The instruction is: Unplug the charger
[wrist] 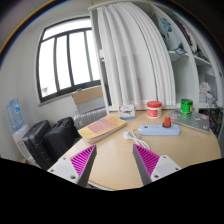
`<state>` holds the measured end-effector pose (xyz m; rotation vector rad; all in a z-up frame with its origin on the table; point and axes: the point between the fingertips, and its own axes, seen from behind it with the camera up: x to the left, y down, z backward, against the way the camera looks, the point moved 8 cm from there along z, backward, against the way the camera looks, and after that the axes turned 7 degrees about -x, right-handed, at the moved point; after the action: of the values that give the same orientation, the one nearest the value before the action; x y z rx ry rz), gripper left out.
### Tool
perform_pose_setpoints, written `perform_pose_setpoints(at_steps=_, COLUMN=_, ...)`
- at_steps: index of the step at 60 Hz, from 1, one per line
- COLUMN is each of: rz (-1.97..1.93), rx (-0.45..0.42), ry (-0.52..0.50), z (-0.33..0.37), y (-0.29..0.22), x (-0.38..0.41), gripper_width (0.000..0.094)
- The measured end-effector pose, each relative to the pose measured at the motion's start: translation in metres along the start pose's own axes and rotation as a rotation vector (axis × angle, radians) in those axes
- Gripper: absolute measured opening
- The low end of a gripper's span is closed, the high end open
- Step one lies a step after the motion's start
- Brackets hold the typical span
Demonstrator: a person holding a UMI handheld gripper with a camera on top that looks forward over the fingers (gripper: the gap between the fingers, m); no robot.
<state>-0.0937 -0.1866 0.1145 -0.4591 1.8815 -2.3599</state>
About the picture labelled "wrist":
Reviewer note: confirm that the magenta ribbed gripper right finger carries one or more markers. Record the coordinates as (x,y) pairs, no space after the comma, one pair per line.
(151,166)

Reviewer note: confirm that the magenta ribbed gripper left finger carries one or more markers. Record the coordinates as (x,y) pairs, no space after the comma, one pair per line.
(77,168)

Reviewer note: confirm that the red charger plug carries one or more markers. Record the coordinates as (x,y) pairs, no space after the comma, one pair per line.
(167,122)

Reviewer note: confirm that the black suitcase right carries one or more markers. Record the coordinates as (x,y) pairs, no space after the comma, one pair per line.
(61,137)

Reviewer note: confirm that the black suitcase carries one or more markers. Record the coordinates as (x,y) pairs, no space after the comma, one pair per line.
(34,141)
(61,137)

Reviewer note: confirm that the light blue power strip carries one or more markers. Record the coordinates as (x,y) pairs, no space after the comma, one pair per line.
(159,130)

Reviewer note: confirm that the yellow and pink book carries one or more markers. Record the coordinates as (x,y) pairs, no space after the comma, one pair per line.
(101,128)

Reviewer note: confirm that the silver ribbed suitcase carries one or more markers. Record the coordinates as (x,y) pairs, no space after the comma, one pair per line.
(83,119)

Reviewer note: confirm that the black suitcase left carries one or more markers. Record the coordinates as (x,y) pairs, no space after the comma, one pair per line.
(34,141)

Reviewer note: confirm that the white jar red lid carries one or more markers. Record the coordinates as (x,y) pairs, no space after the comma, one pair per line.
(154,109)

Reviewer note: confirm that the small white printed box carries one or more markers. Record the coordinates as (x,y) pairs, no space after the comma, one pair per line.
(126,112)

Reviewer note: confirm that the grey laptop with stickers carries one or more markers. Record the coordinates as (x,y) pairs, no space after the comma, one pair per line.
(195,120)

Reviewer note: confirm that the green jar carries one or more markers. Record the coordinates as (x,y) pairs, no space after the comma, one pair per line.
(186,107)

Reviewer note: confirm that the cardboard box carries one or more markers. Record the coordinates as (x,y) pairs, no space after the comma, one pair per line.
(87,94)

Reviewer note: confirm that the water dispenser with blue bottle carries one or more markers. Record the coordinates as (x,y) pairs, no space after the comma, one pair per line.
(19,128)

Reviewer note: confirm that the white curtain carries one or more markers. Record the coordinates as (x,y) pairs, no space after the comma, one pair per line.
(137,63)

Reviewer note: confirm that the black framed window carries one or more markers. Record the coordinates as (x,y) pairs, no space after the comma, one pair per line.
(66,59)

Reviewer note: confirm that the white shelf unit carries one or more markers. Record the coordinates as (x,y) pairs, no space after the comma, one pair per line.
(198,71)

